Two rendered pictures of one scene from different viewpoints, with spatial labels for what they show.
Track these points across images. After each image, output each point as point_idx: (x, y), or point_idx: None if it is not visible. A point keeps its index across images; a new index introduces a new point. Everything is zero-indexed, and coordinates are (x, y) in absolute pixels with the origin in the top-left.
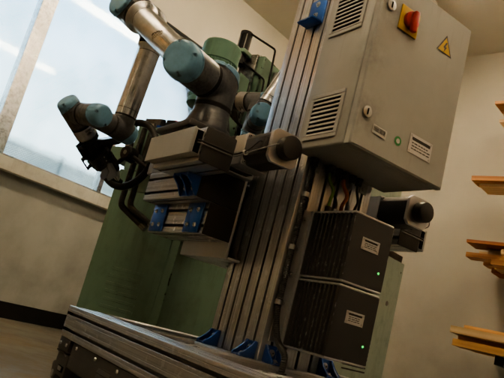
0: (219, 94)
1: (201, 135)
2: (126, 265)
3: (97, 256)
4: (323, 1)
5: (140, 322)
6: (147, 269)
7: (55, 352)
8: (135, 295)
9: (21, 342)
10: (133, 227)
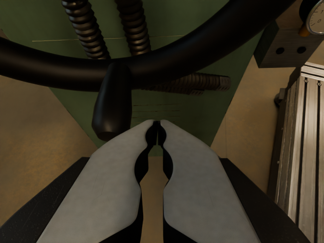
0: None
1: None
2: (140, 101)
3: (71, 100)
4: None
5: (311, 232)
6: (186, 99)
7: (86, 146)
8: (176, 121)
9: (51, 162)
10: (118, 52)
